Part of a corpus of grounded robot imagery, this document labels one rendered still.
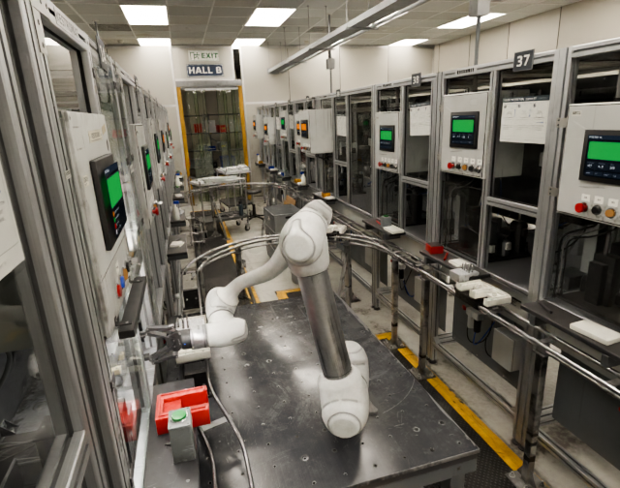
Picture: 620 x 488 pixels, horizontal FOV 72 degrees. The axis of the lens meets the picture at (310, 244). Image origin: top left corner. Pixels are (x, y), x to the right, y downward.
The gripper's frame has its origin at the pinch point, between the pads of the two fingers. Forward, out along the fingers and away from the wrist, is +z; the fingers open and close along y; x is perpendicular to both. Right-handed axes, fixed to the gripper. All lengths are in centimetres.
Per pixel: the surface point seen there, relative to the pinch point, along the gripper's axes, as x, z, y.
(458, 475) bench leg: 50, -106, -45
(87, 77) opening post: 23, -4, 91
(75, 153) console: 63, -6, 75
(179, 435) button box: 52, -16, -1
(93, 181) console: 52, -6, 68
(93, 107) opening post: 23, -4, 84
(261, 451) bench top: 30, -39, -33
